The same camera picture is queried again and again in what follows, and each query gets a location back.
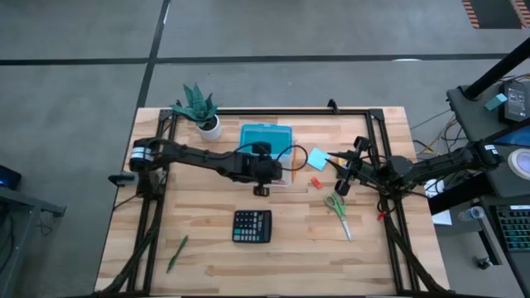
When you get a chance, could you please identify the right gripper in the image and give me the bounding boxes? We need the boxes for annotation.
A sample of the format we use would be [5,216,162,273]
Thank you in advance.
[325,136,376,197]

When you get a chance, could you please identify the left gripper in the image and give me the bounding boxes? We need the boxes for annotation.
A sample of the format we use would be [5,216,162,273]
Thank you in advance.
[234,142,284,197]

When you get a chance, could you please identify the blue sticky note pad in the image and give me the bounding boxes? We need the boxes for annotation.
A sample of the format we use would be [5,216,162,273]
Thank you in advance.
[306,147,331,172]

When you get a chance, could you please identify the clear pencil box blue lid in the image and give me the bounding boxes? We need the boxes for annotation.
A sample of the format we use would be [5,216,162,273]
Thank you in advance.
[236,123,294,188]

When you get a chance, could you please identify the green-handled scissors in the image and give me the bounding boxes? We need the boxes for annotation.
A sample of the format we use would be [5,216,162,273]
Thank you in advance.
[323,190,353,243]

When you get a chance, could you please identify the black calculator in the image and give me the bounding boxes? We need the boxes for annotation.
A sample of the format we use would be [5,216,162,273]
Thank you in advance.
[231,209,273,244]

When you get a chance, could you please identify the green pen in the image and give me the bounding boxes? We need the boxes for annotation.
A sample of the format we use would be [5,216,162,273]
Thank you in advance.
[166,234,190,274]

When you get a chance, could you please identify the green plant in white pot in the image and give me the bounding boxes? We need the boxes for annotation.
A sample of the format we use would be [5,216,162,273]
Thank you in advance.
[170,82,223,142]

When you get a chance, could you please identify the white paper sheet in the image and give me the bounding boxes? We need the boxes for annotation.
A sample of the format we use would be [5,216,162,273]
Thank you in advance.
[431,209,453,227]

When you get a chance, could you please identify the clear plastic bottle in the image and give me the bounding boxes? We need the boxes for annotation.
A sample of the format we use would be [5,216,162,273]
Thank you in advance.
[457,205,485,223]

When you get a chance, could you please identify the grey cart top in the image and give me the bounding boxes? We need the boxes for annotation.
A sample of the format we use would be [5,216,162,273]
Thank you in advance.
[446,80,530,199]

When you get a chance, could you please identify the small teal box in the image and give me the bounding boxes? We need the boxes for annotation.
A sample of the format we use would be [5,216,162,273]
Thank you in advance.
[484,93,508,112]

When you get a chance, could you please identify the black pole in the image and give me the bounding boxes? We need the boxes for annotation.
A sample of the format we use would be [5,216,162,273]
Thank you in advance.
[462,36,530,100]

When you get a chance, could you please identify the black power adapter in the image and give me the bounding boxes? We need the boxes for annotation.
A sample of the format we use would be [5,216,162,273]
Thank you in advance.
[499,80,530,123]

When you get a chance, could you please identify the backlit keyboard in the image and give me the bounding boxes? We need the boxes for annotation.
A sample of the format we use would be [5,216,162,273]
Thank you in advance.
[494,204,530,253]

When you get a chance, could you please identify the dark desk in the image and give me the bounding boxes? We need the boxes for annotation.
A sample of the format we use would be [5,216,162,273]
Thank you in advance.
[475,194,530,298]

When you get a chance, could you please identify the black mat orange stripes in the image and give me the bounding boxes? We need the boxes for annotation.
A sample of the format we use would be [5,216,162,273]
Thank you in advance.
[461,0,530,30]

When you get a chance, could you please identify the grey metal cart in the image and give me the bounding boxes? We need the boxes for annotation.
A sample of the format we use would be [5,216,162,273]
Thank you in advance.
[0,184,67,298]

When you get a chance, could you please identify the black device blue light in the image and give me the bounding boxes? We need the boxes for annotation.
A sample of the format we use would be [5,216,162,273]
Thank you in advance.
[0,164,22,191]

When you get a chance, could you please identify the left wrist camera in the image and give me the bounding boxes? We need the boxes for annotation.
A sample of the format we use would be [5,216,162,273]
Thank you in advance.
[264,159,285,184]

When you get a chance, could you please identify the black aluminium table frame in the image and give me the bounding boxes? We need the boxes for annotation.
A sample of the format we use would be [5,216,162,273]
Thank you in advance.
[97,108,451,297]

